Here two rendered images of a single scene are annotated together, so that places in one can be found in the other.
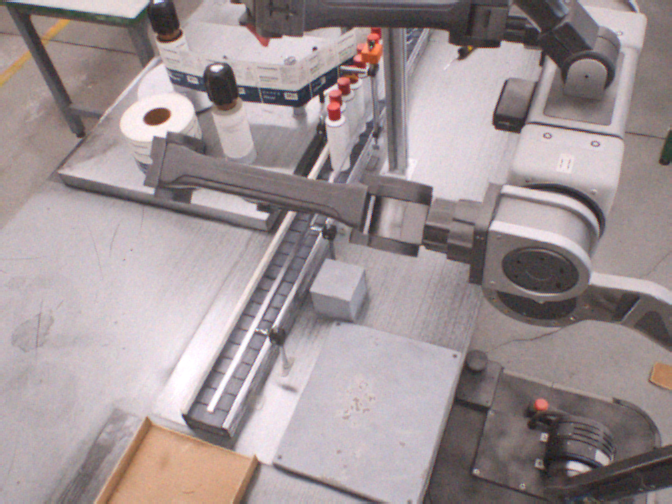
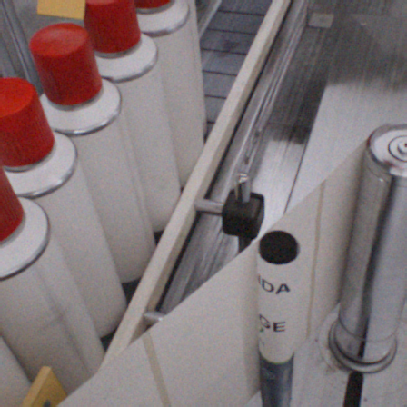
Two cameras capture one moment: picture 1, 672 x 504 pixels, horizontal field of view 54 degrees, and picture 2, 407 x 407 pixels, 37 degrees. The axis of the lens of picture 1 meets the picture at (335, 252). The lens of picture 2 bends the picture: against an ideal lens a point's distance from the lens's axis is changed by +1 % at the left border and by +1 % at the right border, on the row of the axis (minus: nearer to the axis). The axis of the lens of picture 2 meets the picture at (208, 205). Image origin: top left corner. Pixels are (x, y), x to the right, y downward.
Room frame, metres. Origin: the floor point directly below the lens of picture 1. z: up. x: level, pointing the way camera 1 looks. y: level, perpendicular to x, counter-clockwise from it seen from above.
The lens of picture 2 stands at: (1.76, -0.07, 1.26)
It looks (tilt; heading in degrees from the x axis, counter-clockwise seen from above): 49 degrees down; 175
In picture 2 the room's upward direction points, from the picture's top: 7 degrees counter-clockwise
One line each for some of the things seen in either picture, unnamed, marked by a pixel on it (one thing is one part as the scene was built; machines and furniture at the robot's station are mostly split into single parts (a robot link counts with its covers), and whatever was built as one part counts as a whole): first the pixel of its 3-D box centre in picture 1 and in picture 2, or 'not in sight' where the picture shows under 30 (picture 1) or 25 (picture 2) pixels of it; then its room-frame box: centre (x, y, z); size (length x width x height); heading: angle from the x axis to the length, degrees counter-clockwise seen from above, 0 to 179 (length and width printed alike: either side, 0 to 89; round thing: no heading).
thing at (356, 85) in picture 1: (354, 100); (99, 170); (1.47, -0.12, 0.98); 0.05 x 0.05 x 0.20
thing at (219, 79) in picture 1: (229, 115); not in sight; (1.43, 0.22, 1.03); 0.09 x 0.09 x 0.30
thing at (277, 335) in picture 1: (271, 344); not in sight; (0.78, 0.17, 0.91); 0.07 x 0.03 x 0.16; 62
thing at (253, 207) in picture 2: (323, 133); (244, 224); (1.46, -0.02, 0.89); 0.03 x 0.03 x 0.12; 62
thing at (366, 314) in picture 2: (295, 88); (380, 263); (1.58, 0.04, 0.97); 0.05 x 0.05 x 0.19
